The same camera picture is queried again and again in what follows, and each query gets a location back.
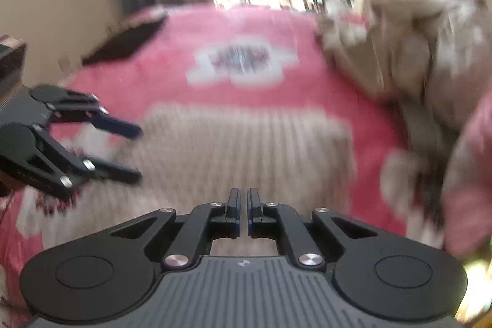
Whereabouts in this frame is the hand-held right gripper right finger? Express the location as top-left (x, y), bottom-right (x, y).
top-left (247, 188), bottom-right (379, 270)

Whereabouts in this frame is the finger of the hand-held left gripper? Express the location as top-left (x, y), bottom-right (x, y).
top-left (23, 124), bottom-right (144, 199)
top-left (30, 84), bottom-right (145, 141)

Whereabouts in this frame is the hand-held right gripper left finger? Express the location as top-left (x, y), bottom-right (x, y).
top-left (109, 188), bottom-right (241, 270)

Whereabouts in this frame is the pink checkered knit cardigan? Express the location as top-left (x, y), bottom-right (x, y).
top-left (42, 103), bottom-right (357, 252)

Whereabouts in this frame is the beige clothes pile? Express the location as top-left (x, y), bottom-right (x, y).
top-left (314, 0), bottom-right (492, 131)

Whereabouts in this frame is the black folded cloth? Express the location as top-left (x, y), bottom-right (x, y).
top-left (81, 14), bottom-right (170, 66)

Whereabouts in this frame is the pink floral blanket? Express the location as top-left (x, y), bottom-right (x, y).
top-left (0, 3), bottom-right (446, 313)

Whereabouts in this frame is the dark grey cloth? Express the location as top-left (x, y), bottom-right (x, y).
top-left (398, 97), bottom-right (452, 232)

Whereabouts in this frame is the pink padded jacket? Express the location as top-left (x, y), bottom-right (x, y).
top-left (440, 88), bottom-right (492, 259)

